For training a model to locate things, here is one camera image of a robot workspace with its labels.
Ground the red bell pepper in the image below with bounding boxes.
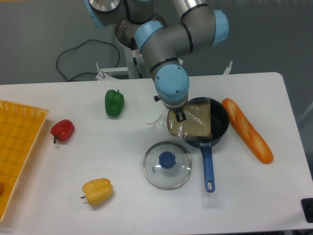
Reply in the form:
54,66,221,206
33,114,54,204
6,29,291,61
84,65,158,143
50,119,75,144

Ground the yellow bell pepper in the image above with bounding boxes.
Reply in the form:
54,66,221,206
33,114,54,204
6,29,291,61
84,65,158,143
82,178,113,206

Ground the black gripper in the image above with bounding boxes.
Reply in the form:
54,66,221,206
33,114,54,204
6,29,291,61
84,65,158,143
154,95,188,122

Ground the yellow woven basket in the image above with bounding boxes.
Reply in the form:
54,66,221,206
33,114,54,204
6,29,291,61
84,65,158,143
0,100,49,222

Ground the black cable on floor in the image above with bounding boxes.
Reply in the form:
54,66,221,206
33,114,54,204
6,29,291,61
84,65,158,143
56,39,121,82

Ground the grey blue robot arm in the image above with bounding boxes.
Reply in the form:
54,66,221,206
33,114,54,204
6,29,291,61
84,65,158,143
85,0,229,122

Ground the dark pot blue handle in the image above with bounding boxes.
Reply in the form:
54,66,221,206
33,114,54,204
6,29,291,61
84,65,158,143
184,97,229,193

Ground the green bell pepper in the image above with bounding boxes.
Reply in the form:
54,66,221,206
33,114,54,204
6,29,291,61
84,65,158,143
104,90,124,118

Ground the glass lid blue knob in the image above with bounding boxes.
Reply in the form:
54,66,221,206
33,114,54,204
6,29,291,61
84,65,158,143
142,141,192,190

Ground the black box at table corner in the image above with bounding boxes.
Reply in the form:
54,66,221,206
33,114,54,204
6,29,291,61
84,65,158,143
301,198,313,223

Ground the bagged toast slice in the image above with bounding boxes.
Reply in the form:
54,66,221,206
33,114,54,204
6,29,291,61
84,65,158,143
149,101,212,139

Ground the orange baguette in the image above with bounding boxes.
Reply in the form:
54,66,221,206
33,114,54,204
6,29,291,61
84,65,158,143
222,98,273,164

